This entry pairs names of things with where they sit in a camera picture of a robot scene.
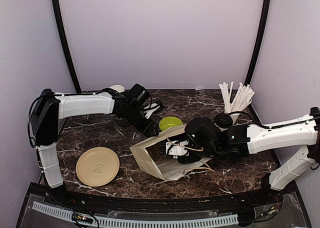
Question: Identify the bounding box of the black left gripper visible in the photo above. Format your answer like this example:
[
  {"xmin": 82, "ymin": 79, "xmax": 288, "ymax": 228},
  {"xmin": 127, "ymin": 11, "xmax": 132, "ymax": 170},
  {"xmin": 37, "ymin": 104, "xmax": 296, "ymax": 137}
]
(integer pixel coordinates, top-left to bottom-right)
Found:
[{"xmin": 121, "ymin": 106, "xmax": 159, "ymax": 138}]

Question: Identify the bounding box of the cream paper bag with handles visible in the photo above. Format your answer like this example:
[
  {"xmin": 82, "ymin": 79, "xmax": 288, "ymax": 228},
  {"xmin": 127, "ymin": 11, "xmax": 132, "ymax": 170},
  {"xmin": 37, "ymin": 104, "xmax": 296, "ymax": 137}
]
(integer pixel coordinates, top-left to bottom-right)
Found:
[{"xmin": 130, "ymin": 125, "xmax": 211, "ymax": 181}]

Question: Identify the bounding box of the black plastic cup lid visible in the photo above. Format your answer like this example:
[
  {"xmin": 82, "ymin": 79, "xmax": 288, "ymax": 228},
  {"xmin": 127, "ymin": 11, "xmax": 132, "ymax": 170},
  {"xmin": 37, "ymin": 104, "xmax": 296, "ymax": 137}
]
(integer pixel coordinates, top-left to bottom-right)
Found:
[{"xmin": 214, "ymin": 113, "xmax": 233, "ymax": 129}]

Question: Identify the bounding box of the white paper coffee cup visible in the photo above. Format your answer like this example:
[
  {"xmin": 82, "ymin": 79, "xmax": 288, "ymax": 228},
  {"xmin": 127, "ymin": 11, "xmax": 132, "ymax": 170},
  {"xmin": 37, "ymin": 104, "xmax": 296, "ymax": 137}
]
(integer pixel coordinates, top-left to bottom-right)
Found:
[{"xmin": 218, "ymin": 126, "xmax": 229, "ymax": 132}]

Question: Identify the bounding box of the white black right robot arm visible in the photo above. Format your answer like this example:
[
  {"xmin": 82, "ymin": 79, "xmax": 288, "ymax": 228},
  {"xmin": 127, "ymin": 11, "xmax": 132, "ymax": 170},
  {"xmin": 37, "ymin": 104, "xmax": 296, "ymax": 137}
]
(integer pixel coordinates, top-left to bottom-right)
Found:
[{"xmin": 184, "ymin": 107, "xmax": 320, "ymax": 205}]

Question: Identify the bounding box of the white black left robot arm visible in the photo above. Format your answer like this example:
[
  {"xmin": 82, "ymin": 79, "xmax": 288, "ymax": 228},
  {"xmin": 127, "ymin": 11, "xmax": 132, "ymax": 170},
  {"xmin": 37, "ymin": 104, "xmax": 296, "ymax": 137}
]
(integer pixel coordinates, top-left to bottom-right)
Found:
[{"xmin": 27, "ymin": 83, "xmax": 164, "ymax": 206}]

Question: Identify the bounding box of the lime green bowl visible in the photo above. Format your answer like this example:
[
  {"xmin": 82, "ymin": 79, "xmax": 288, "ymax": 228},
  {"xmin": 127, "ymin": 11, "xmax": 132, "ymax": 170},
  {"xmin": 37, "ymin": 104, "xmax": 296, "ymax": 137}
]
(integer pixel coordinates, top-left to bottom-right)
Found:
[{"xmin": 159, "ymin": 116, "xmax": 183, "ymax": 131}]

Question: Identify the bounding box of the stack of white paper cups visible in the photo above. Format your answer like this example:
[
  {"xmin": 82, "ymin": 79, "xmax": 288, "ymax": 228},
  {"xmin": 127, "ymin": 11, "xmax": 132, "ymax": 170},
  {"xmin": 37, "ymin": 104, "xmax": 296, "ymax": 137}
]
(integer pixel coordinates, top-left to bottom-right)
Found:
[{"xmin": 109, "ymin": 84, "xmax": 125, "ymax": 93}]

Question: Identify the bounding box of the white cup holding straws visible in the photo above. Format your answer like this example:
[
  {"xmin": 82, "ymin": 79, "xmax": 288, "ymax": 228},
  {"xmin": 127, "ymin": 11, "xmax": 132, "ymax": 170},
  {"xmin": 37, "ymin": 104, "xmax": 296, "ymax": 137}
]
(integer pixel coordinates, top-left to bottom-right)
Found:
[{"xmin": 224, "ymin": 111, "xmax": 240, "ymax": 124}]

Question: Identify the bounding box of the beige round plate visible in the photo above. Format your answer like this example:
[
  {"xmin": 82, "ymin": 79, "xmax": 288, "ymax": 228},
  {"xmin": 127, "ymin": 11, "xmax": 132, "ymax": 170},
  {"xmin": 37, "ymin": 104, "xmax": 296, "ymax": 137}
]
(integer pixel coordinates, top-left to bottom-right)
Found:
[{"xmin": 75, "ymin": 147, "xmax": 120, "ymax": 187}]

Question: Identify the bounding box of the bundle of wrapped white straws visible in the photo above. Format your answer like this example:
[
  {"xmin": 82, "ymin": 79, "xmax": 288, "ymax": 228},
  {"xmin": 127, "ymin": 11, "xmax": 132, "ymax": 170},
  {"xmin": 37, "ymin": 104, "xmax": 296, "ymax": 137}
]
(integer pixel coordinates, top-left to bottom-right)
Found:
[{"xmin": 219, "ymin": 81, "xmax": 255, "ymax": 114}]

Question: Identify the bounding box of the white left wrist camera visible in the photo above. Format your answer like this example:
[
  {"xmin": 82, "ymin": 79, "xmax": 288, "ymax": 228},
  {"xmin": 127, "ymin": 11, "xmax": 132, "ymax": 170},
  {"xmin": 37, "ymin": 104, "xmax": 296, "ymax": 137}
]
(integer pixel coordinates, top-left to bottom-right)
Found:
[{"xmin": 142, "ymin": 100, "xmax": 164, "ymax": 119}]

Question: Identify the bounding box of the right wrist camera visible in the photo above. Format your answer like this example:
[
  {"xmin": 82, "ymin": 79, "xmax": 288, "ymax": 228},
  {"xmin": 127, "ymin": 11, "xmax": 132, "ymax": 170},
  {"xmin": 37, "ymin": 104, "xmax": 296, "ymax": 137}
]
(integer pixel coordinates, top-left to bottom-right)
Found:
[{"xmin": 159, "ymin": 140, "xmax": 190, "ymax": 159}]

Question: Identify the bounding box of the white slotted cable duct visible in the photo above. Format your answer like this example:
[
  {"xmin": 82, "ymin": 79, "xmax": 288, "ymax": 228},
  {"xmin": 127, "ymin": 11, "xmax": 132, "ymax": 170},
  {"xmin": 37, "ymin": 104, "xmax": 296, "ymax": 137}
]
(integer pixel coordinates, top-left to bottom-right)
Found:
[{"xmin": 31, "ymin": 201, "xmax": 239, "ymax": 228}]

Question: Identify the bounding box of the black front table rail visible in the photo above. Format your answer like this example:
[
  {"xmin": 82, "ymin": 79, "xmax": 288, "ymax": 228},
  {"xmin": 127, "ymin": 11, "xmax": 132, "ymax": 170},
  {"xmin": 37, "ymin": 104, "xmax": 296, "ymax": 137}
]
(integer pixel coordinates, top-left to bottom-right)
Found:
[{"xmin": 27, "ymin": 181, "xmax": 298, "ymax": 214}]

